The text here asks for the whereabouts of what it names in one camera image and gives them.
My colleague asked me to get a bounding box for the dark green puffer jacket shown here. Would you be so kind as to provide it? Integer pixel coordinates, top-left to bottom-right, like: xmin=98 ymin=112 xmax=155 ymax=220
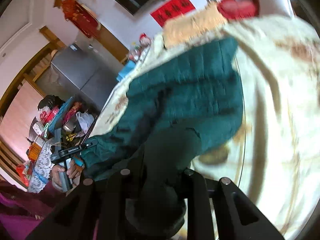
xmin=81 ymin=37 xmax=243 ymax=232

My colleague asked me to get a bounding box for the pig plush toy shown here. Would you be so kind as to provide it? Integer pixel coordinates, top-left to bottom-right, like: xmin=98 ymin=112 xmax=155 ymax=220
xmin=139 ymin=33 xmax=151 ymax=48

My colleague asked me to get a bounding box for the white square pillow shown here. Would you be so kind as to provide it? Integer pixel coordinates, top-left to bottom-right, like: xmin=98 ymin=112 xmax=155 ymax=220
xmin=259 ymin=0 xmax=295 ymax=18

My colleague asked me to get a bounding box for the grey refrigerator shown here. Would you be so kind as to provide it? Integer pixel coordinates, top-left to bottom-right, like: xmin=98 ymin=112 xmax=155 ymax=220
xmin=51 ymin=43 xmax=123 ymax=111

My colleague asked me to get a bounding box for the person's left hand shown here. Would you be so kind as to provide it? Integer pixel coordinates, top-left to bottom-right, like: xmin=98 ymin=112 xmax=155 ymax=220
xmin=52 ymin=159 xmax=83 ymax=193

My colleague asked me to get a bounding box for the yellow fringed pillow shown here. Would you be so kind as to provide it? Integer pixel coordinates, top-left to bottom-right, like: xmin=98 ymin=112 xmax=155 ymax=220
xmin=163 ymin=2 xmax=228 ymax=48

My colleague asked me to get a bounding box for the floral cream bed blanket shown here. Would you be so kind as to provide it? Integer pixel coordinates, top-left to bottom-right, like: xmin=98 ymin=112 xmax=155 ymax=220
xmin=92 ymin=15 xmax=319 ymax=239

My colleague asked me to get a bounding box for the red Chinese banner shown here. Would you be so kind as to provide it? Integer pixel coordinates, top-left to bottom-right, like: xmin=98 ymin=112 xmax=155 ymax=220
xmin=150 ymin=0 xmax=195 ymax=27

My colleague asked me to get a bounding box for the blue paper bag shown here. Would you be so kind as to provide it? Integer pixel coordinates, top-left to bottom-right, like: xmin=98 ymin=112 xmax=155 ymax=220
xmin=116 ymin=60 xmax=136 ymax=82

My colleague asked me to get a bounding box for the red ruffled heart pillow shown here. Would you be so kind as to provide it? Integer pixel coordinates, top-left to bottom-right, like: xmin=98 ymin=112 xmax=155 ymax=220
xmin=217 ymin=0 xmax=258 ymax=20

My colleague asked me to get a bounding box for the red hanging decoration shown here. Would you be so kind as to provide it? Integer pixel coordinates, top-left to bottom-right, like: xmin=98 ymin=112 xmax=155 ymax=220
xmin=61 ymin=0 xmax=101 ymax=38

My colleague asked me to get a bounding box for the white plastic bag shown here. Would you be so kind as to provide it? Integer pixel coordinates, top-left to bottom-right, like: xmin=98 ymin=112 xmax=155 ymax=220
xmin=76 ymin=112 xmax=94 ymax=133

